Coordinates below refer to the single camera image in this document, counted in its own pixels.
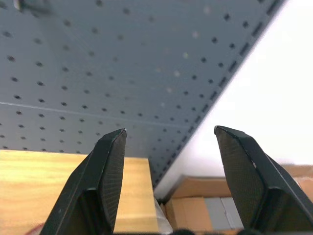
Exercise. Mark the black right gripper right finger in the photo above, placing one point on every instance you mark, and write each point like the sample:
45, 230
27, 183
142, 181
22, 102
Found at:
254, 176

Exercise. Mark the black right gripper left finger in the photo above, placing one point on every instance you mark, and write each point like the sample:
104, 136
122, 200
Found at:
97, 186

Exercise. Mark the brown cardboard box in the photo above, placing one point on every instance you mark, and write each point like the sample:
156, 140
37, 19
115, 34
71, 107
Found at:
193, 208

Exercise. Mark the grey pegboard panel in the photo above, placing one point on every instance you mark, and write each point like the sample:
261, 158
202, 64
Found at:
102, 73

